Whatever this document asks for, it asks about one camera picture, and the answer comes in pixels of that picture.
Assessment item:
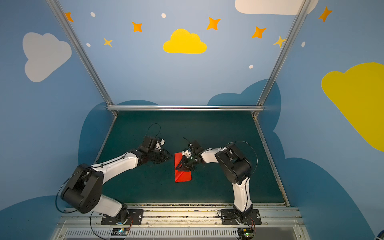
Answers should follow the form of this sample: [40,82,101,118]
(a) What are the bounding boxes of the red square paper sheet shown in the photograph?
[174,153,192,183]

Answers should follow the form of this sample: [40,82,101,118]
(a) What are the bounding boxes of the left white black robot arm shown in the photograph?
[61,149,172,225]

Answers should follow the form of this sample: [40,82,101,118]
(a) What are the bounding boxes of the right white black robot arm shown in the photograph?
[175,141,254,225]

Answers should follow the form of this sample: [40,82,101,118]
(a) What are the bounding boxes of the left green circuit board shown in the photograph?
[111,228,130,237]

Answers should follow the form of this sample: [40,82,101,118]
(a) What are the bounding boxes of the green circuit board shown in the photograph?
[111,228,130,237]
[237,228,254,240]

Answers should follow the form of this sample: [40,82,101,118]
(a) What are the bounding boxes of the right green circuit board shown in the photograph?
[237,228,254,240]

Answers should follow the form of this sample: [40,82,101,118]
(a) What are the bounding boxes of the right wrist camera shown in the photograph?
[182,140,204,158]

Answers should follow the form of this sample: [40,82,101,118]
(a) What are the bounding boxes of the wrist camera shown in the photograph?
[182,140,204,158]
[140,136,165,151]

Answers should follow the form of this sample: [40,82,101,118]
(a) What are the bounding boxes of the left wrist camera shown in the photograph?
[140,136,165,151]

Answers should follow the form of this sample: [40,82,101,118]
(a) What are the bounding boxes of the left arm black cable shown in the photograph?
[146,122,162,139]

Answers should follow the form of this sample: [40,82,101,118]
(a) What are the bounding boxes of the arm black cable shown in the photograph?
[146,122,162,139]
[227,140,259,181]

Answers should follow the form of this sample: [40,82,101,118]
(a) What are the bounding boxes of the aluminium frame horizontal bar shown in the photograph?
[107,105,264,112]

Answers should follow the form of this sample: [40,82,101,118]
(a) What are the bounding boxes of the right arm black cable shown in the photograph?
[227,140,259,181]

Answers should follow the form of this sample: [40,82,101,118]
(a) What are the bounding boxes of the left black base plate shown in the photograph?
[101,209,144,226]

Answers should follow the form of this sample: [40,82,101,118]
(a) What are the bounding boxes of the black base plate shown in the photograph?
[218,209,262,226]
[101,209,144,226]

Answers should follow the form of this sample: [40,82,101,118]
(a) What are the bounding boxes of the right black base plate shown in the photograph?
[218,209,262,226]

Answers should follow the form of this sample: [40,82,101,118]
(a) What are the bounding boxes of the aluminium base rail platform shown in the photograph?
[51,203,310,240]

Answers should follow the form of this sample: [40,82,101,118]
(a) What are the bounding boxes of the left aluminium frame post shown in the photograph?
[46,0,114,106]

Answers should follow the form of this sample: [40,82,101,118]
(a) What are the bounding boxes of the aluminium frame post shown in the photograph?
[252,0,312,120]
[46,0,114,106]

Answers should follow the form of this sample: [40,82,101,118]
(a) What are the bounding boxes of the right aluminium frame post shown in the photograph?
[252,0,312,120]

